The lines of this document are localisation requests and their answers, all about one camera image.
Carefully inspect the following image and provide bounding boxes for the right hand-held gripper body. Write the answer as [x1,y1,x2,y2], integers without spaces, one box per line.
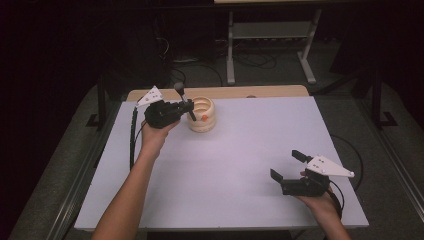
[281,154,355,196]

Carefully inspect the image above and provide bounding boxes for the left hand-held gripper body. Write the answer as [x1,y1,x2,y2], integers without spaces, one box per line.
[136,85,183,130]

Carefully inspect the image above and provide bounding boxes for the black makeup brush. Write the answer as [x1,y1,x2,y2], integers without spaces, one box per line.
[173,81,198,122]

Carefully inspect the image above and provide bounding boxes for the cream ringed holder cup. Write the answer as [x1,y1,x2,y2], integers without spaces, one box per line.
[185,95,217,134]

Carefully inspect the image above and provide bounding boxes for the person's left hand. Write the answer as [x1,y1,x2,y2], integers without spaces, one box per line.
[140,119,181,154]

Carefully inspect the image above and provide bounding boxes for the person's right hand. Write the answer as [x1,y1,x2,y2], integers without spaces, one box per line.
[296,188,341,223]

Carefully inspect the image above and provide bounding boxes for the black metal stand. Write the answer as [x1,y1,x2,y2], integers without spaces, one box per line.
[85,75,108,131]
[370,70,400,130]

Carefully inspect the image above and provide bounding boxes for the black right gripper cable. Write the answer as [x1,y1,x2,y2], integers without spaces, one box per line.
[328,179,346,220]

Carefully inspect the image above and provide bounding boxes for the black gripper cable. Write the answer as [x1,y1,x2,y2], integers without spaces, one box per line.
[128,105,148,172]
[328,179,346,220]

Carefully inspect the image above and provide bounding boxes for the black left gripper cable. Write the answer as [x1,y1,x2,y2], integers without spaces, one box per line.
[128,105,148,172]

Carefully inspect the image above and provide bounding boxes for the black floor cables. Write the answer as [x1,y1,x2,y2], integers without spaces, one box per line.
[169,49,278,89]

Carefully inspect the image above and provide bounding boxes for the white metal stand frame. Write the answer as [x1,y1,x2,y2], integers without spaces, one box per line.
[225,9,323,86]

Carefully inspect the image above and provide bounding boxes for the metal floor rail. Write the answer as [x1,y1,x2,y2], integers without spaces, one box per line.
[353,98,424,214]
[45,99,122,240]

